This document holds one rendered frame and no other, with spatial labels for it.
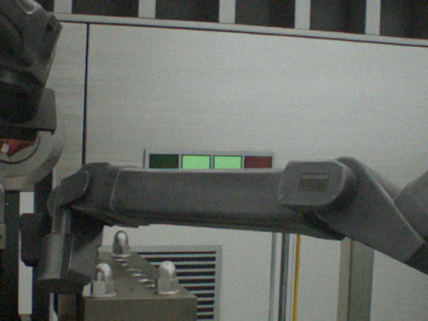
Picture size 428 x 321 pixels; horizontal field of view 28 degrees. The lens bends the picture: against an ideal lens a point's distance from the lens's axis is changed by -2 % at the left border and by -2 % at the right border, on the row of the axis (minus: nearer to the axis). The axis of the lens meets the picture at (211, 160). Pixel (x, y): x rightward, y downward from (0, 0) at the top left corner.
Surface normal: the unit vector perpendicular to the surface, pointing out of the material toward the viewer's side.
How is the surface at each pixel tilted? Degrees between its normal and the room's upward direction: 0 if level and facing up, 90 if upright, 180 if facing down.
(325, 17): 90
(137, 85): 90
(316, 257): 90
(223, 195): 72
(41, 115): 51
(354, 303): 90
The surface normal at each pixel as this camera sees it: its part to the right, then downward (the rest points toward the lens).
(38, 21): 0.95, 0.25
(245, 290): 0.31, 0.06
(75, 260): 0.71, -0.24
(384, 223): -0.70, -0.35
